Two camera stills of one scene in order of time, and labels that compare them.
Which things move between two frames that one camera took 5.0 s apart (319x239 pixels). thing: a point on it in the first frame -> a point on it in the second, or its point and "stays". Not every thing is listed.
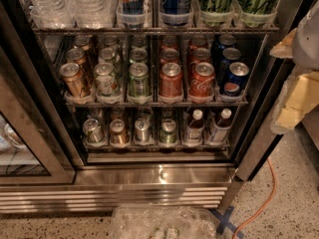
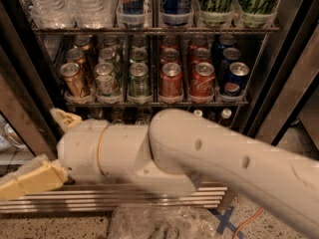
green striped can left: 216,3 stays
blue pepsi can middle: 229,56 stays
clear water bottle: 51,6 stays
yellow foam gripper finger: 284,50 -> 65,119
